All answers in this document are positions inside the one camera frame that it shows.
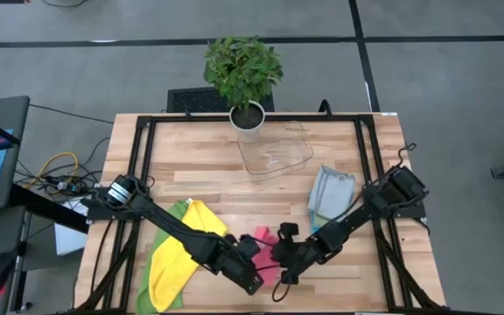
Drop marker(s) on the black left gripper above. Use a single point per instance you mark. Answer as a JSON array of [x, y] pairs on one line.
[[239, 267]]

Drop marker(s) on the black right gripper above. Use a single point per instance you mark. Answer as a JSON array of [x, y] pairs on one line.
[[296, 254]]

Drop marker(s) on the pink towel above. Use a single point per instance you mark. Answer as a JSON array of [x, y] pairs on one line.
[[265, 262]]

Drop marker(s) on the grey waffle towel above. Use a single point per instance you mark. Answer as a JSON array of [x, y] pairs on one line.
[[333, 192]]

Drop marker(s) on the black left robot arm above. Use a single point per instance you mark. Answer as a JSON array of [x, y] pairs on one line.
[[169, 227]]

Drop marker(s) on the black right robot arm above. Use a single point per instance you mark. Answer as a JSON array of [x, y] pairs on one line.
[[357, 216]]

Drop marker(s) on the yellow towel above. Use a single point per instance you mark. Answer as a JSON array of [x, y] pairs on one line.
[[177, 262]]

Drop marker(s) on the green towel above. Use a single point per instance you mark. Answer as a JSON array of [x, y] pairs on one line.
[[144, 302]]

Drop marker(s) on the clear plastic bin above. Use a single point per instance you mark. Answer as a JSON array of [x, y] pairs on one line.
[[278, 153]]

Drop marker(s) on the white plant pot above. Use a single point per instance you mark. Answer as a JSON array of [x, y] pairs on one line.
[[247, 118]]

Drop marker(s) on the white table edge sticker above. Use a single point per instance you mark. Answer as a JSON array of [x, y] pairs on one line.
[[388, 114]]

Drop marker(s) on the black floor vent grille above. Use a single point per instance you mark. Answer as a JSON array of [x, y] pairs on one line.
[[199, 100]]

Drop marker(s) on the green leafy plant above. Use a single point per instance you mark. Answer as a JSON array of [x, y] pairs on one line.
[[243, 67]]

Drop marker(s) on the black metal table frame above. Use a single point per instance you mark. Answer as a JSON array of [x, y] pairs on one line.
[[300, 118]]

